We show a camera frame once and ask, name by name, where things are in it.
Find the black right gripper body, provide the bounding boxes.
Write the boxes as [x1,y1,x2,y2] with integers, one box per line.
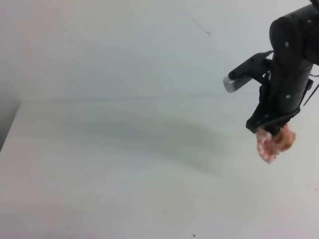
[246,59,313,135]

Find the pink white checked rag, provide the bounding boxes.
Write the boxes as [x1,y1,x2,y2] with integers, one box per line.
[255,124,296,164]

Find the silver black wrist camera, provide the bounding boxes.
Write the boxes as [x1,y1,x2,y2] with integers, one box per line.
[223,50,273,93]

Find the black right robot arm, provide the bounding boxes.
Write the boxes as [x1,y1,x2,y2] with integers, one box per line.
[246,0,319,135]

